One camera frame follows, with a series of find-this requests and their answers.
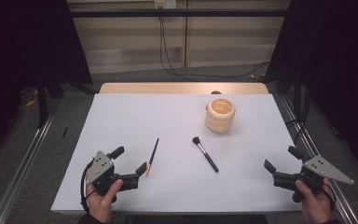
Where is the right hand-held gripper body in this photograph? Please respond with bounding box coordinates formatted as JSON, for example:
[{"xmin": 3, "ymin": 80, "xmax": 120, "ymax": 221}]
[{"xmin": 272, "ymin": 154, "xmax": 355, "ymax": 203}]

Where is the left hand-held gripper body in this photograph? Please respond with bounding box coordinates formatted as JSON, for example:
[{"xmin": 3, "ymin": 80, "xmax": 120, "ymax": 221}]
[{"xmin": 85, "ymin": 150, "xmax": 140, "ymax": 203}]

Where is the black makeup brush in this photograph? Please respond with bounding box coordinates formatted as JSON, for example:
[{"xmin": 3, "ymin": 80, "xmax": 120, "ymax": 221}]
[{"xmin": 191, "ymin": 136, "xmax": 220, "ymax": 174}]

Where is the cream ringed holder cup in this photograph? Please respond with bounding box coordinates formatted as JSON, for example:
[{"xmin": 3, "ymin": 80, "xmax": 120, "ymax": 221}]
[{"xmin": 204, "ymin": 98, "xmax": 237, "ymax": 134}]

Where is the person's right hand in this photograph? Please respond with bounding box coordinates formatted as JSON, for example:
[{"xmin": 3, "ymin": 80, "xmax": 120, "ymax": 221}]
[{"xmin": 295, "ymin": 176, "xmax": 335, "ymax": 224}]

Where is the person's left hand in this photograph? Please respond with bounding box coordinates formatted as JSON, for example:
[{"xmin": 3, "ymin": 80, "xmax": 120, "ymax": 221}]
[{"xmin": 85, "ymin": 179, "xmax": 124, "ymax": 224}]

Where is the white table mat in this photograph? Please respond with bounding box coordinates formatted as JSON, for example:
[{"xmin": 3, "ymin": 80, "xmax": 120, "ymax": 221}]
[{"xmin": 49, "ymin": 92, "xmax": 324, "ymax": 216}]

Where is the light wooden table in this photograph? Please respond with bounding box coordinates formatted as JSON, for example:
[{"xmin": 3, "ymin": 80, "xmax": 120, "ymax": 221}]
[{"xmin": 98, "ymin": 82, "xmax": 269, "ymax": 95}]

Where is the black curtain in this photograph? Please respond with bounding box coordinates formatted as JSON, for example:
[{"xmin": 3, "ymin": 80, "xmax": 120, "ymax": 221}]
[
  {"xmin": 0, "ymin": 0, "xmax": 93, "ymax": 160},
  {"xmin": 266, "ymin": 0, "xmax": 358, "ymax": 171}
]

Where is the black horizontal bar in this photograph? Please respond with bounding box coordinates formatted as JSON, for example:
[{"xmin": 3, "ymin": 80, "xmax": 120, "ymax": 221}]
[{"xmin": 69, "ymin": 8, "xmax": 288, "ymax": 19}]

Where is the metal floor rail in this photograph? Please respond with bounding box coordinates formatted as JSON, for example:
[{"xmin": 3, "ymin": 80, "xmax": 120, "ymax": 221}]
[
  {"xmin": 0, "ymin": 98, "xmax": 62, "ymax": 224},
  {"xmin": 279, "ymin": 94, "xmax": 358, "ymax": 224}
]

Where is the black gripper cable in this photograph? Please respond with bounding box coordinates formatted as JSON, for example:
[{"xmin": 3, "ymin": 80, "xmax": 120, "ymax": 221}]
[
  {"xmin": 321, "ymin": 181, "xmax": 337, "ymax": 212},
  {"xmin": 79, "ymin": 161, "xmax": 97, "ymax": 213}
]

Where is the black stand post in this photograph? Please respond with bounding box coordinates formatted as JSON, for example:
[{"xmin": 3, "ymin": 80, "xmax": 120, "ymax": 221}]
[{"xmin": 36, "ymin": 72, "xmax": 49, "ymax": 129}]

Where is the black wall cable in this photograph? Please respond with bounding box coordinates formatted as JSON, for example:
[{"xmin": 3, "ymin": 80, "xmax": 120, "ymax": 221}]
[
  {"xmin": 160, "ymin": 17, "xmax": 199, "ymax": 83},
  {"xmin": 158, "ymin": 7, "xmax": 271, "ymax": 79}
]

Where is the white wall socket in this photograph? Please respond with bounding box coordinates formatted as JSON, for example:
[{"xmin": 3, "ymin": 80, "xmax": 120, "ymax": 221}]
[{"xmin": 154, "ymin": 0, "xmax": 177, "ymax": 9}]

